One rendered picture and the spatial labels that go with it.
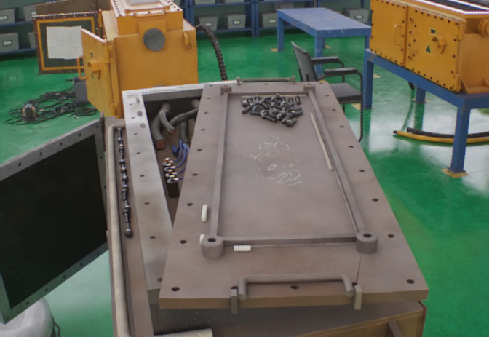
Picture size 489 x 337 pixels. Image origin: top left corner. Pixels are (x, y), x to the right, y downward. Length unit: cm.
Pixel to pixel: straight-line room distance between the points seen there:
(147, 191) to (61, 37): 416
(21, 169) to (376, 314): 132
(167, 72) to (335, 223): 295
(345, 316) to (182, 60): 306
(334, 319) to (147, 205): 49
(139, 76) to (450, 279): 240
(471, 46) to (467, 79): 28
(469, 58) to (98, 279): 329
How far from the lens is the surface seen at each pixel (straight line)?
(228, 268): 102
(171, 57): 397
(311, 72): 493
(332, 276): 98
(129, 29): 396
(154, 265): 108
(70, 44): 542
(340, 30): 725
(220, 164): 138
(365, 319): 113
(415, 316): 117
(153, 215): 125
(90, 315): 320
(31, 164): 204
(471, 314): 324
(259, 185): 131
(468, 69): 486
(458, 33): 460
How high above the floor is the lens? 193
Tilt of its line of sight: 23 degrees down
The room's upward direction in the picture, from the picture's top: 2 degrees counter-clockwise
